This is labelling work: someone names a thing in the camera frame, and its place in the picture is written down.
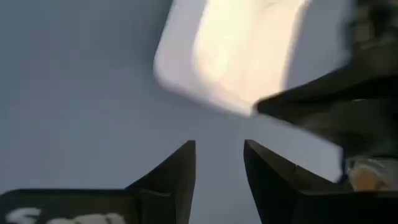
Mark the white plastic basket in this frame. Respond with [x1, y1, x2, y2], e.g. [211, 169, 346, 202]
[153, 0, 312, 116]

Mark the blue-grey table mat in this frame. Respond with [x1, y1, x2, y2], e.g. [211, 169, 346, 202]
[0, 0, 354, 224]

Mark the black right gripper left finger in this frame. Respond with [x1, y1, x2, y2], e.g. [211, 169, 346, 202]
[0, 139, 197, 224]

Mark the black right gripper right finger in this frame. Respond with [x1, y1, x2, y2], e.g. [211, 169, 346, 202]
[243, 139, 398, 224]

